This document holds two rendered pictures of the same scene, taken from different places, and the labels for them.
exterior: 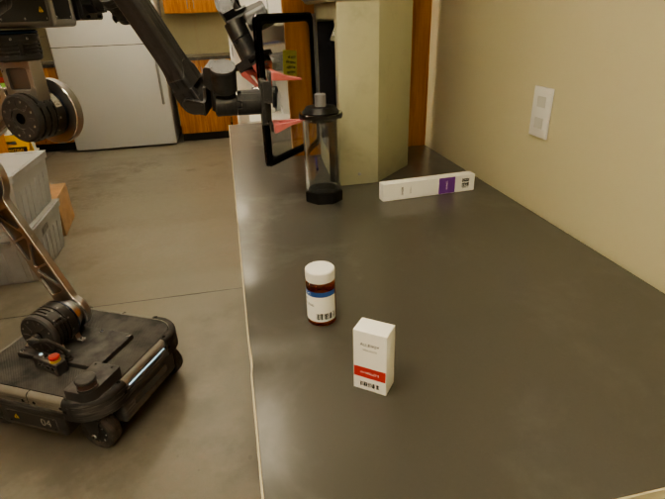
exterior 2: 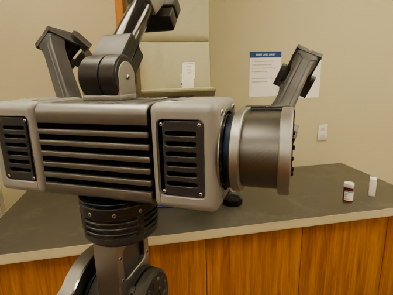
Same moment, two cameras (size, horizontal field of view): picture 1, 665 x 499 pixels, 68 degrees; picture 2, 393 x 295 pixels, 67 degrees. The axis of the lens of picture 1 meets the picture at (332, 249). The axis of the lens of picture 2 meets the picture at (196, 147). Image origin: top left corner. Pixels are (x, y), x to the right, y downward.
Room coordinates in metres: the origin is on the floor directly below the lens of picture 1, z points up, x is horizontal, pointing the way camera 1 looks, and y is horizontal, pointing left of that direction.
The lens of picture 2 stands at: (1.39, 1.39, 1.56)
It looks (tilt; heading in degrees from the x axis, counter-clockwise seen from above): 14 degrees down; 271
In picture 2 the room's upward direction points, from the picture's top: 1 degrees counter-clockwise
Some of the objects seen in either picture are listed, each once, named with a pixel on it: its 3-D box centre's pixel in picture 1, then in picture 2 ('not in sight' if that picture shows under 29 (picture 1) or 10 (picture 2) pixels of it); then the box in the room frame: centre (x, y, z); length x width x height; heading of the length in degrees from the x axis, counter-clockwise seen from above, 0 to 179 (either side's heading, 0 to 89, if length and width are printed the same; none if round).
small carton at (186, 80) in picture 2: not in sight; (186, 81); (1.44, 0.05, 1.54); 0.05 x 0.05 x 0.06; 12
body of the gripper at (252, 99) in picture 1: (252, 102); not in sight; (1.20, 0.18, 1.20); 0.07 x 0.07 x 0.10; 11
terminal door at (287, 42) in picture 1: (289, 88); not in sight; (1.50, 0.11, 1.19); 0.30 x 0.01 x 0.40; 153
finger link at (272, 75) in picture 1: (281, 85); not in sight; (1.22, 0.11, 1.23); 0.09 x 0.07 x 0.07; 101
